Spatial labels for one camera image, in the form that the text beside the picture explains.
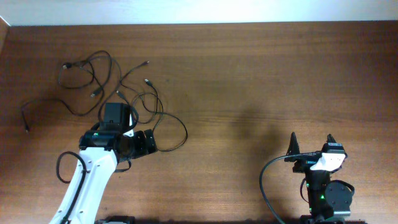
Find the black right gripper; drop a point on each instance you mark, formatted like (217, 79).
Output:
(305, 162)

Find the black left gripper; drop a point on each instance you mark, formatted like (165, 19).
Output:
(143, 148)

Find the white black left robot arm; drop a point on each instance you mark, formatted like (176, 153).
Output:
(101, 149)

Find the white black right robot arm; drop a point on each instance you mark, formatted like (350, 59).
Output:
(328, 200)

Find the wooden side panel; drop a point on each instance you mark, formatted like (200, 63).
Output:
(4, 28)

